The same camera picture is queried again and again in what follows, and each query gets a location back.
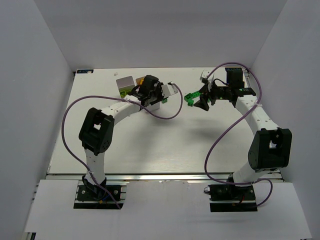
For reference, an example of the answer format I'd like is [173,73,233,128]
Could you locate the lime square lego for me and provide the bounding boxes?
[120,91,128,99]

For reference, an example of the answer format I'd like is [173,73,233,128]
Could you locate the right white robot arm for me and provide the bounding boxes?
[194,67,292,187]

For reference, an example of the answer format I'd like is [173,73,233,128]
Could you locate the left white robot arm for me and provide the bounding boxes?
[79,75,164,194]

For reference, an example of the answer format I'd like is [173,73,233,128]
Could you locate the long dark green lego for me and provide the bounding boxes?
[183,91,201,102]

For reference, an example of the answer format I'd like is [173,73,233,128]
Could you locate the right white divided container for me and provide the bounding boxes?
[135,76,161,112]

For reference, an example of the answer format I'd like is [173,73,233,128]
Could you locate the white divided container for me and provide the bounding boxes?
[135,76,161,112]
[116,76,136,94]

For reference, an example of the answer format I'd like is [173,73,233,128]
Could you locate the right blue table label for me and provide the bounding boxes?
[225,67,243,72]

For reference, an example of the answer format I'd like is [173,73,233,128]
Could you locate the blue table label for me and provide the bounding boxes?
[225,67,243,72]
[76,69,94,74]

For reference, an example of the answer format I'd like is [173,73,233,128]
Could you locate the left white divided container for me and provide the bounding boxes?
[116,76,136,94]

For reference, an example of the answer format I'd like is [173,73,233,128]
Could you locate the left blue table label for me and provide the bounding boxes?
[76,69,94,74]

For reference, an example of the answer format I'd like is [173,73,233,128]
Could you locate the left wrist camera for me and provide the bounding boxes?
[161,82,178,99]

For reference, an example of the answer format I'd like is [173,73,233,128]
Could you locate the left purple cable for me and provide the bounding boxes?
[61,82,183,210]

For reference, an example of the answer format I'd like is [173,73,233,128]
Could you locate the purple cable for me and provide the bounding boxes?
[61,82,183,210]
[204,62,274,207]

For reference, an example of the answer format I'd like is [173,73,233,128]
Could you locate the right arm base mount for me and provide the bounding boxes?
[203,184,258,213]

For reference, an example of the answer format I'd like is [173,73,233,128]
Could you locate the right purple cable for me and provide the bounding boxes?
[204,62,274,207]

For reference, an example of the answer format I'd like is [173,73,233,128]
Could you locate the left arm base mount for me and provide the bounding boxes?
[73,176,126,210]

